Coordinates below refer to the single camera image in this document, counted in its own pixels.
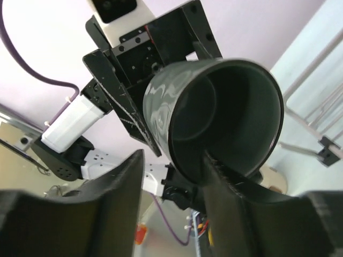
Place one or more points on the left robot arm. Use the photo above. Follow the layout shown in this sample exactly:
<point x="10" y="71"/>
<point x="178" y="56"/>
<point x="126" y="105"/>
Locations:
<point x="64" y="148"/>

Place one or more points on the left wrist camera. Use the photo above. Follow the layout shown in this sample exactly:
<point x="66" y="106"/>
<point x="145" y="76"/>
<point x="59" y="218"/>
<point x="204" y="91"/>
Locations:
<point x="114" y="19"/>

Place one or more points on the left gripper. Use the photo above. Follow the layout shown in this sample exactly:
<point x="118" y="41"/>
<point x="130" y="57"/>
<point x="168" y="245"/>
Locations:
<point x="167" y="39"/>

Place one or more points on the beige patterned mug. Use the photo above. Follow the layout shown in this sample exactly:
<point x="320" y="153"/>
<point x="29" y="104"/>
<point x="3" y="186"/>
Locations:
<point x="273" y="180"/>

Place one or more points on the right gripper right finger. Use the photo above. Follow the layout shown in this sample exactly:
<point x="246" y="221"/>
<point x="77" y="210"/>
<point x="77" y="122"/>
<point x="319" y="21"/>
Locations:
<point x="247" y="219"/>

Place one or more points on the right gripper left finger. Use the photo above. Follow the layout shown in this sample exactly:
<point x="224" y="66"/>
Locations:
<point x="97" y="219"/>

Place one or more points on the dark grey mug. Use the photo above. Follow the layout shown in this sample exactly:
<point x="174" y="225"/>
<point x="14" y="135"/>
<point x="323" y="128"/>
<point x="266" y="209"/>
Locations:
<point x="231" y="108"/>

